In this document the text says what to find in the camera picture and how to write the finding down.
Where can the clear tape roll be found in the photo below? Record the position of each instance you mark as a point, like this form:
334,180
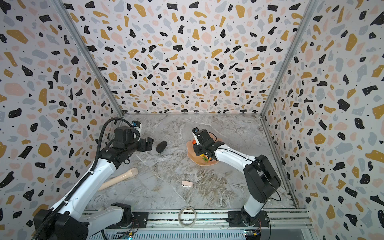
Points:
187,217

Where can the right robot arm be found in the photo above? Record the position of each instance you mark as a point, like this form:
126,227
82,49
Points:
261,178

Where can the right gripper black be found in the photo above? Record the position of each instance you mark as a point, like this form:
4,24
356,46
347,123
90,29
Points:
205,149

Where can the dark fake avocado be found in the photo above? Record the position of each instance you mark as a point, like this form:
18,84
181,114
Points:
161,146

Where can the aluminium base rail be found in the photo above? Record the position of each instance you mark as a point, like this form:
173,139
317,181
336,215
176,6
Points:
221,224

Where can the pink scalloped fruit bowl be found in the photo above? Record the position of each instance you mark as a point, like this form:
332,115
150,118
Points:
198,159

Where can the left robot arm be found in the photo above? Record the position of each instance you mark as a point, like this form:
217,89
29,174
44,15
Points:
65,221

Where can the beige wooden pestle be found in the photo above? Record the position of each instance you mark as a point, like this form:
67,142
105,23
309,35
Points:
129,174

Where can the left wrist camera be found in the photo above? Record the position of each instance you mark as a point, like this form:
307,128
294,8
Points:
137,125

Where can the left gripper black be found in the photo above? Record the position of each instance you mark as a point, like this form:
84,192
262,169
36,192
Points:
143,147

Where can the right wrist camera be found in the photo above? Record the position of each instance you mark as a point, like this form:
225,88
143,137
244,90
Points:
200,133

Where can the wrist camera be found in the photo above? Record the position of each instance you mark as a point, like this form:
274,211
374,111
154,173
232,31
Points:
200,133
137,125

